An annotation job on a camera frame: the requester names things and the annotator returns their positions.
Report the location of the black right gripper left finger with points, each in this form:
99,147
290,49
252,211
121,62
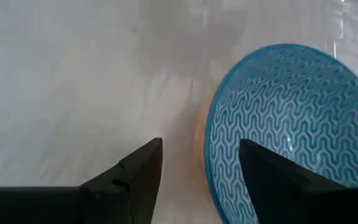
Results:
126,189

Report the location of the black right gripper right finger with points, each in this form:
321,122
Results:
284,193

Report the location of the blue patterned bowl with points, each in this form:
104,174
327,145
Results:
294,102

